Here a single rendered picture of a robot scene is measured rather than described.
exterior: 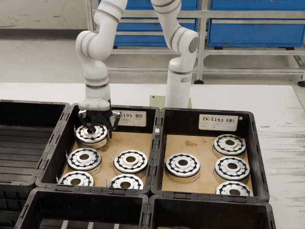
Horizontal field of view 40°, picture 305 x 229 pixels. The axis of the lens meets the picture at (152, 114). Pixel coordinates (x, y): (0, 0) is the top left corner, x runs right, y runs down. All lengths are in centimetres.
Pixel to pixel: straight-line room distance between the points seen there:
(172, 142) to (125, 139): 16
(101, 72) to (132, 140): 30
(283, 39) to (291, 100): 143
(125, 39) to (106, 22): 204
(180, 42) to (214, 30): 171
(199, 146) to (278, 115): 54
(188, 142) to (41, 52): 277
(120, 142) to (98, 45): 38
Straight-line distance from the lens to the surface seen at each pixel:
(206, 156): 134
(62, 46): 408
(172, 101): 162
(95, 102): 122
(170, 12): 138
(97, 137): 134
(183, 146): 138
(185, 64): 153
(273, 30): 328
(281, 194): 145
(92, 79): 122
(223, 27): 320
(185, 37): 149
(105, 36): 117
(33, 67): 374
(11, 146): 145
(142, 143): 138
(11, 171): 135
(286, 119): 181
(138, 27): 317
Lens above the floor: 169
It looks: 34 degrees down
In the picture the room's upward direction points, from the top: straight up
